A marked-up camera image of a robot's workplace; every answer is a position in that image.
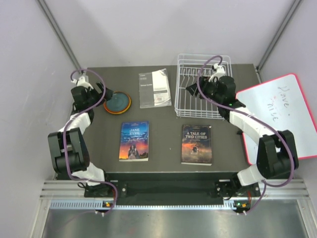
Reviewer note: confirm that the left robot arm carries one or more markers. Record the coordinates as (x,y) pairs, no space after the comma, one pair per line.
(69,153)

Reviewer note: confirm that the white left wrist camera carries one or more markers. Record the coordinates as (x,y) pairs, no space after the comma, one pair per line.
(82,81)

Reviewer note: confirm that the Tale of Two Cities book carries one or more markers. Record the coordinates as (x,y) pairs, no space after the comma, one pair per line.
(196,145)

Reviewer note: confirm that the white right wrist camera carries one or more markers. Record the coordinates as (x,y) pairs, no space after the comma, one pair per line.
(218,71)

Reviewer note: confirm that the Jane Eyre book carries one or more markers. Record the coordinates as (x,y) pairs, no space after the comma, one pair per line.
(134,141)

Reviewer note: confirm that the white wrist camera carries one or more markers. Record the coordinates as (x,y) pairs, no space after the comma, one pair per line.
(82,81)
(218,71)

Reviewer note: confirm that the pink framed whiteboard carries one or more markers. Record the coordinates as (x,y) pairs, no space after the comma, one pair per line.
(282,104)

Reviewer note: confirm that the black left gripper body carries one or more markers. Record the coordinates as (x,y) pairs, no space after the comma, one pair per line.
(93,95)

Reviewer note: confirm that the Canon setup guide booklet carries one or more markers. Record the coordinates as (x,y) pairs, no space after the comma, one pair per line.
(154,90)

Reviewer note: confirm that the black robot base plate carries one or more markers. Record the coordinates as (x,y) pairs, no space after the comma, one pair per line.
(171,189)

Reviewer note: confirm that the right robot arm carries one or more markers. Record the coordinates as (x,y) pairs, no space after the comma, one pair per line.
(276,154)

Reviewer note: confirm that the white wire dish rack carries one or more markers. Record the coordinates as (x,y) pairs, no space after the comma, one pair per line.
(186,105)

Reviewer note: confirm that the aluminium front rail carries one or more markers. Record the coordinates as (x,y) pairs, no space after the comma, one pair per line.
(65,194)

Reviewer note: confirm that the black plate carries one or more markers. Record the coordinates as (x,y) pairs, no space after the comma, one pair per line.
(119,101)

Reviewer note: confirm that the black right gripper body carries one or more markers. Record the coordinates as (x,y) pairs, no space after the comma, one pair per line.
(210,88)

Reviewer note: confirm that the orange plate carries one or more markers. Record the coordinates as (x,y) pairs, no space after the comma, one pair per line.
(121,112)

